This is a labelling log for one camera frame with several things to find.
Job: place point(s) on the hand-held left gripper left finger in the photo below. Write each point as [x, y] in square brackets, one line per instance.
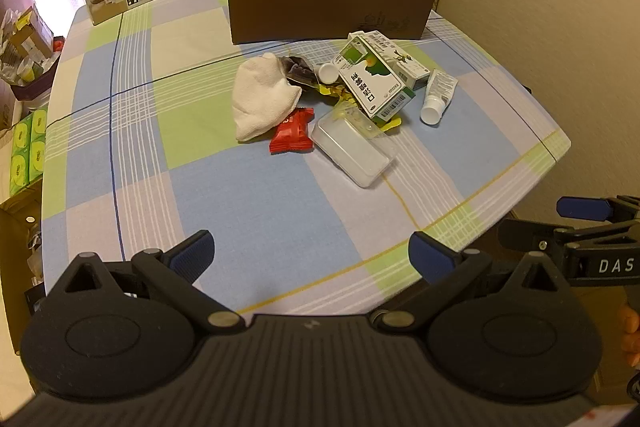
[192, 251]

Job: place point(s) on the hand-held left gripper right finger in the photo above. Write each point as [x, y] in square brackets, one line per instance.
[429, 256]

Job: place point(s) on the yellow snack packet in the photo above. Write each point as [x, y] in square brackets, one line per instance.
[334, 94]

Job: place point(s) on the red snack packet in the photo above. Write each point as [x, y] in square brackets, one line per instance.
[291, 133]

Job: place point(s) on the white tube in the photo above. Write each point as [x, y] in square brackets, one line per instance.
[437, 94]

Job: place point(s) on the green and white medicine box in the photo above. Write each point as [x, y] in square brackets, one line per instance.
[372, 82]

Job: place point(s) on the dark snack packet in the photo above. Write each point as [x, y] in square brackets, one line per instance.
[299, 71]

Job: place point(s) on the small open cardboard box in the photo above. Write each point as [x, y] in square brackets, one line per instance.
[31, 34]

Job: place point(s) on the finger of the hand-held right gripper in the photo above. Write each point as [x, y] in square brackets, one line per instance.
[582, 208]
[525, 236]

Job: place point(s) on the clear plastic box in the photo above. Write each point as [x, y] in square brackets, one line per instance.
[350, 147]

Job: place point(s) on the purple box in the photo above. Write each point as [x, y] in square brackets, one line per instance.
[35, 82]

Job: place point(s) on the person's right hand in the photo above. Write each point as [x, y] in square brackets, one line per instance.
[631, 324]

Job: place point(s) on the green tissue packs bundle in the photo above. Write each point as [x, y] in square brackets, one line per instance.
[29, 152]

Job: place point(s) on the white cloth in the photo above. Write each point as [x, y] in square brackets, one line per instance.
[262, 99]

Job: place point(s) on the small white bottle cap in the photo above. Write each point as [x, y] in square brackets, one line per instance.
[328, 73]

